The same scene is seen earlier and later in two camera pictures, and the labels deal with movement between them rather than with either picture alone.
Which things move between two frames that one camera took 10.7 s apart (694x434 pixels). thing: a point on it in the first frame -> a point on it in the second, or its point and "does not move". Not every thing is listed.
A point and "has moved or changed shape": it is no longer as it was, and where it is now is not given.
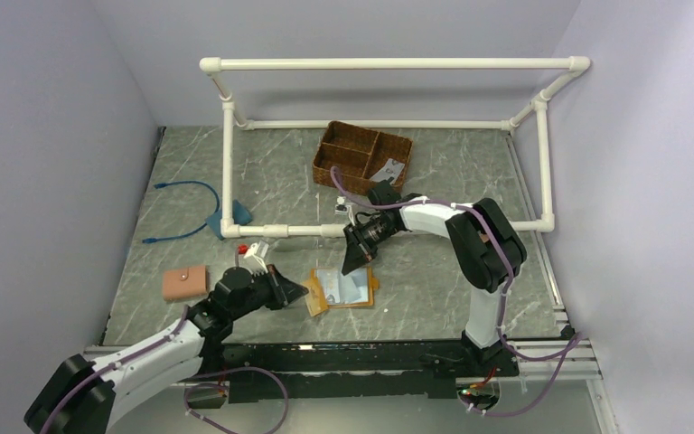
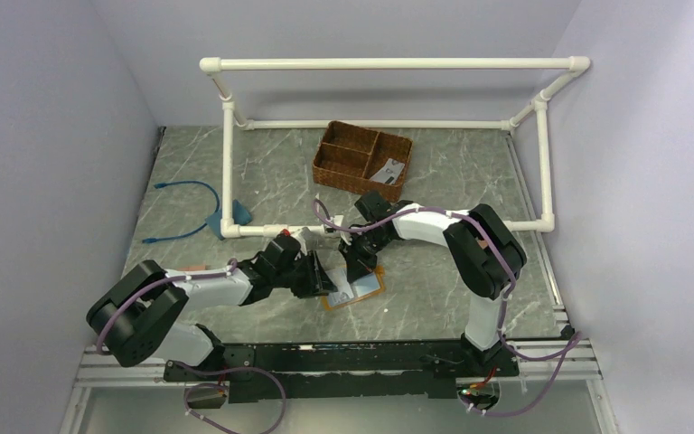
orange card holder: x=354 y=288 has moved or changed shape
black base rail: x=303 y=372 does not move
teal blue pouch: x=240 y=217 does not move
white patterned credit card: x=391 y=169 does not move
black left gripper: x=285 y=291 -> x=317 y=281
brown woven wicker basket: x=358 y=152 does not move
